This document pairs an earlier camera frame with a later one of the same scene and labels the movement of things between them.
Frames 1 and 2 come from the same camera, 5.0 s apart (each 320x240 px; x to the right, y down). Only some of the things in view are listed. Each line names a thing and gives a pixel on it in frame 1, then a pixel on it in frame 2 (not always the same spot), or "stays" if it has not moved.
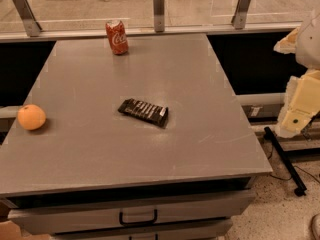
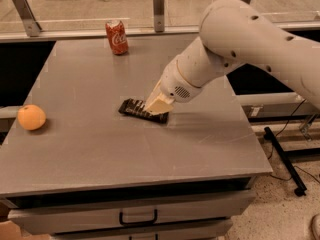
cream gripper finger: [302, 103] → [159, 104]
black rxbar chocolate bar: [145, 112] stays
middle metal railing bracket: [159, 9] stays
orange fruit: [31, 116] stays
